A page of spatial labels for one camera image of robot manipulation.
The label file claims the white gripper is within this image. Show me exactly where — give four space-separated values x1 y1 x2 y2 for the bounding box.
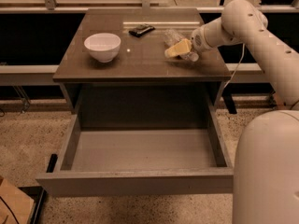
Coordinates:
164 27 212 58

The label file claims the clear plastic water bottle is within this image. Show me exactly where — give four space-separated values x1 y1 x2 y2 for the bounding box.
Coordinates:
164 29 199 62

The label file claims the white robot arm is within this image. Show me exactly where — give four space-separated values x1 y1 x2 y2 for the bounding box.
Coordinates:
164 0 299 224

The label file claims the grey drawer cabinet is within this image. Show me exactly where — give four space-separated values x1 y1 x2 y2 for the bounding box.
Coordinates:
53 8 230 130

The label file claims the open grey top drawer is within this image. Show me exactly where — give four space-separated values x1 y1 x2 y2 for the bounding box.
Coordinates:
36 113 234 197

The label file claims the small black flat device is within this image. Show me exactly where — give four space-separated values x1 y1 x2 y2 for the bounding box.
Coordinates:
129 24 154 37

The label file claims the white ceramic bowl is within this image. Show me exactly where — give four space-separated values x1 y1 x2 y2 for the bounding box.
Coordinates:
84 33 121 63

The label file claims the black tray bottom left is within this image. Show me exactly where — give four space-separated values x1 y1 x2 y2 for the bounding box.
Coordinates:
20 186 47 224

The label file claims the cardboard box bottom left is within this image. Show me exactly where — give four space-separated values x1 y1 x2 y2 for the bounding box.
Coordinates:
0 176 34 224

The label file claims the white hanging cable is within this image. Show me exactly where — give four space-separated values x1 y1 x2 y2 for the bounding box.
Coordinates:
221 43 247 91

